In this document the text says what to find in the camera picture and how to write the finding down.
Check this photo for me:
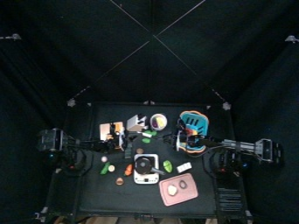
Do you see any orange toy carrot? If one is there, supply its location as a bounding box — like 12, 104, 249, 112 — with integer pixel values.
124, 163, 135, 177

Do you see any blue dish rack orange rim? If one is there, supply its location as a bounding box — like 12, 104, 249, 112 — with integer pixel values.
177, 109, 211, 155

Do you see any black frying pan grey handle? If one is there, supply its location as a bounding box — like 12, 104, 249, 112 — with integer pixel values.
135, 156, 167, 176

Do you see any pale toy potato slice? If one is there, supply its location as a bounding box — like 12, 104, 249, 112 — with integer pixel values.
165, 185, 180, 197

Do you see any white toy kitchen scale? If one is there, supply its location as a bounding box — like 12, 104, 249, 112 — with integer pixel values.
132, 153, 161, 186

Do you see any white bowl with toy food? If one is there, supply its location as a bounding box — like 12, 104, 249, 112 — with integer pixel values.
148, 113, 169, 131

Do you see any green toy cucumber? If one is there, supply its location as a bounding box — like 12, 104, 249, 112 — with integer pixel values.
99, 162, 111, 176

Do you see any white ribbed toy block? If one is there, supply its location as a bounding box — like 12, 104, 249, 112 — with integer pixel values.
175, 162, 192, 174

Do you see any pale wooden box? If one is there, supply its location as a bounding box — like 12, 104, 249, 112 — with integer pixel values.
125, 114, 148, 133

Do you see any pink cutting board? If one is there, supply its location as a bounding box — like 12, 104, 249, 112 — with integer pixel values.
157, 172, 200, 207

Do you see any white storage box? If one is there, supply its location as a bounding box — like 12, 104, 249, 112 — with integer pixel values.
97, 121, 125, 142

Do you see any dark green segmented toy block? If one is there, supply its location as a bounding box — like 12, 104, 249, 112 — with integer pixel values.
124, 143, 133, 160

